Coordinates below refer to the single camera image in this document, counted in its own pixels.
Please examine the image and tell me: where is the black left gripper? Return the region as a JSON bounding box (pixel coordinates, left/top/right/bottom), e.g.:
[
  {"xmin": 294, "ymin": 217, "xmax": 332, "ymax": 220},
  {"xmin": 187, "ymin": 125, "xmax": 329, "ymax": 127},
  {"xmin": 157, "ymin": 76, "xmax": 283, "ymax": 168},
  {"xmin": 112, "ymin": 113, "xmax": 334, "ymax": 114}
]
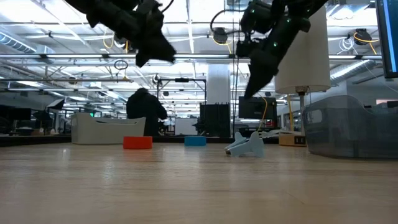
[{"xmin": 136, "ymin": 0, "xmax": 177, "ymax": 68}]

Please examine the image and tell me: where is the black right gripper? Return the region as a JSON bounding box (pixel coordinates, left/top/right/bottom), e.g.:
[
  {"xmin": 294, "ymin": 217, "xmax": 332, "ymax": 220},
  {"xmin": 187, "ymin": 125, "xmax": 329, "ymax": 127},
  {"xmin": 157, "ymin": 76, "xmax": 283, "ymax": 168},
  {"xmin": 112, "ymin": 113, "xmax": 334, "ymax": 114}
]
[{"xmin": 236, "ymin": 15, "xmax": 312, "ymax": 100}]

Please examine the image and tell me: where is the light blue tape roll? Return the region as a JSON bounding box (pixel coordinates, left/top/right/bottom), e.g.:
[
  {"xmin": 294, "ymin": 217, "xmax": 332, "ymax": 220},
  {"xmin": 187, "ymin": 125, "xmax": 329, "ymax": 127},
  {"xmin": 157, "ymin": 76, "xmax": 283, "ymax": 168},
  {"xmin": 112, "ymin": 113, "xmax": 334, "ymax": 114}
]
[{"xmin": 184, "ymin": 136, "xmax": 207, "ymax": 147}]

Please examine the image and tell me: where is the red tape roll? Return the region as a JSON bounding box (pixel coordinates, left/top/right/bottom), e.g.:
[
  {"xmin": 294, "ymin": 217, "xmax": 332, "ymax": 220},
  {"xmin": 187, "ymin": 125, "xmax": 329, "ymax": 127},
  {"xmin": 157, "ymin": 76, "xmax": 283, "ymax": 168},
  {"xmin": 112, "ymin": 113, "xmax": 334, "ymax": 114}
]
[{"xmin": 123, "ymin": 136, "xmax": 153, "ymax": 150}]

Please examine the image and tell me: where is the smoky transparent plastic bin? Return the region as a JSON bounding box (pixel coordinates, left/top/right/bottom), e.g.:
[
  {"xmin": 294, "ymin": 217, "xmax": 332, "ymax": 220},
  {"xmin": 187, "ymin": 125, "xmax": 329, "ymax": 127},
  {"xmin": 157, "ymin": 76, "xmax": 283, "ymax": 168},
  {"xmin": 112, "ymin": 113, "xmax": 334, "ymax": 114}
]
[{"xmin": 302, "ymin": 95, "xmax": 398, "ymax": 159}]

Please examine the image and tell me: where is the light blue staple remover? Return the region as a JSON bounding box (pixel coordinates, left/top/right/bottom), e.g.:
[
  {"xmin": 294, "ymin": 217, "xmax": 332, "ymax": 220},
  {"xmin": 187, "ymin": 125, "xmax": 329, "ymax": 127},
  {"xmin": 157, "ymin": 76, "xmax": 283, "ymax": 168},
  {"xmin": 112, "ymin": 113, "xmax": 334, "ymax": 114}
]
[{"xmin": 224, "ymin": 131, "xmax": 266, "ymax": 158}]

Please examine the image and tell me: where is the black background monitor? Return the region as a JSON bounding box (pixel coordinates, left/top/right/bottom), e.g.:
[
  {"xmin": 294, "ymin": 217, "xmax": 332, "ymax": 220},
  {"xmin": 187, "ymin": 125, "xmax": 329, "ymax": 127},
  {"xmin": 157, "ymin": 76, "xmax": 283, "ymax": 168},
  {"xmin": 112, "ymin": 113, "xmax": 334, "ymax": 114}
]
[{"xmin": 238, "ymin": 96, "xmax": 277, "ymax": 120}]

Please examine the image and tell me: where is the table lamp white shade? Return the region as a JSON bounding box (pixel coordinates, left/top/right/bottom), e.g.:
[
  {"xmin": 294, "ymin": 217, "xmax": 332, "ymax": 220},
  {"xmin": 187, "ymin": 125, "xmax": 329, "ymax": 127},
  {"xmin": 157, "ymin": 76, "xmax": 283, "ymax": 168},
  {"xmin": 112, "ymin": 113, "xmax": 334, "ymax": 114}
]
[{"xmin": 274, "ymin": 4, "xmax": 331, "ymax": 147}]

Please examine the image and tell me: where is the person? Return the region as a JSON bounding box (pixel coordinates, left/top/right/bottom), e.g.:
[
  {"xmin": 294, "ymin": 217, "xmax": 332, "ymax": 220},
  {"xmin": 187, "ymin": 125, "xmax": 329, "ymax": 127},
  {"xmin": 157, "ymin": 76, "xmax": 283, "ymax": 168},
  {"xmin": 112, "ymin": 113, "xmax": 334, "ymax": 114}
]
[{"xmin": 126, "ymin": 87, "xmax": 169, "ymax": 137}]

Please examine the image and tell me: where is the black cabinet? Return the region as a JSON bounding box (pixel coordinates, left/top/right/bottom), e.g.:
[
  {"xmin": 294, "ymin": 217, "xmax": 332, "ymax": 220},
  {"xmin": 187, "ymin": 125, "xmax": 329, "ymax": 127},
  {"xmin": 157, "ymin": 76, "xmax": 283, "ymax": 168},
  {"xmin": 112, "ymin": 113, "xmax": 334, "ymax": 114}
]
[{"xmin": 198, "ymin": 103, "xmax": 231, "ymax": 138}]

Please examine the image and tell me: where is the white board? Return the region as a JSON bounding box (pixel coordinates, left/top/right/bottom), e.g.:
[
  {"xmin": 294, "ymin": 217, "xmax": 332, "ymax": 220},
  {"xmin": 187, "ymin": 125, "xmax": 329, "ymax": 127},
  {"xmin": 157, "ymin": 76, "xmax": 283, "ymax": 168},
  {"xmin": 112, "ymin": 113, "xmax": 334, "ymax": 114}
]
[{"xmin": 174, "ymin": 118, "xmax": 198, "ymax": 136}]

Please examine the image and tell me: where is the grey plastic bin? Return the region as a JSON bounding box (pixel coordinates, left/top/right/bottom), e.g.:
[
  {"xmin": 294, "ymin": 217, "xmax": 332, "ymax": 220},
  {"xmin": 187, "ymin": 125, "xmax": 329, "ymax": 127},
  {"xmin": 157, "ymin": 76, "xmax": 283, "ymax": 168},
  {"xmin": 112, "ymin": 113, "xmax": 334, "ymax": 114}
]
[{"xmin": 70, "ymin": 112, "xmax": 147, "ymax": 145}]

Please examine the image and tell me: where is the computer monitor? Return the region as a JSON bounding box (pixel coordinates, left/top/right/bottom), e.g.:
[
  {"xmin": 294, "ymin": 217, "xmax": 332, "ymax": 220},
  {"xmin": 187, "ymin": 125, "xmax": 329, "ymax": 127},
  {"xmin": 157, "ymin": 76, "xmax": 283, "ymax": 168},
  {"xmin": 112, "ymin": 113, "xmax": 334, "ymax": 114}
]
[{"xmin": 374, "ymin": 0, "xmax": 398, "ymax": 79}]

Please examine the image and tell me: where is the yellow hanging cable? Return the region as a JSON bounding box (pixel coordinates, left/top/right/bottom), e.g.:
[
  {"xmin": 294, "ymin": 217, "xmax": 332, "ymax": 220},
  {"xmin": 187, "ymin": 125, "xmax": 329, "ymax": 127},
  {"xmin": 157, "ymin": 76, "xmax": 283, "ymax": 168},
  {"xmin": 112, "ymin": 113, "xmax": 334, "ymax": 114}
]
[{"xmin": 257, "ymin": 96, "xmax": 269, "ymax": 132}]

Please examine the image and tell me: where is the black overhead rig frame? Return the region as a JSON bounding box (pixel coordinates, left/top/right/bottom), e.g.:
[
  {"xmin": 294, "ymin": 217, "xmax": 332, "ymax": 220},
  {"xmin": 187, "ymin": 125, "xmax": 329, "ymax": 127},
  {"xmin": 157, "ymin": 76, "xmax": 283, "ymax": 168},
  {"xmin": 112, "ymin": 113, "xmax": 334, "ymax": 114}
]
[{"xmin": 156, "ymin": 77, "xmax": 208, "ymax": 138}]

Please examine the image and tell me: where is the ceiling cable reel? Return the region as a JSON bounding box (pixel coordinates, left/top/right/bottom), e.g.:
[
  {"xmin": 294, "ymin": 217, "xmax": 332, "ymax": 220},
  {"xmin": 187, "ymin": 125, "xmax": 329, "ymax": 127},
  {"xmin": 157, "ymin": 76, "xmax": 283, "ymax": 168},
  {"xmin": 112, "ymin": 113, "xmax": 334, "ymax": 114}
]
[
  {"xmin": 213, "ymin": 27, "xmax": 229, "ymax": 44},
  {"xmin": 354, "ymin": 28, "xmax": 373, "ymax": 46}
]

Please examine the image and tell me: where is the black table frame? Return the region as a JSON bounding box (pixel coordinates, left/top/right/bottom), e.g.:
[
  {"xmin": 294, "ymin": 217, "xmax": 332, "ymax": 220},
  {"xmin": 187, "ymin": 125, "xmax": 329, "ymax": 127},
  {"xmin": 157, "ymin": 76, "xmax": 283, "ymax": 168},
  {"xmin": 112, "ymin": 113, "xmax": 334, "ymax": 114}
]
[{"xmin": 0, "ymin": 134, "xmax": 280, "ymax": 147}]

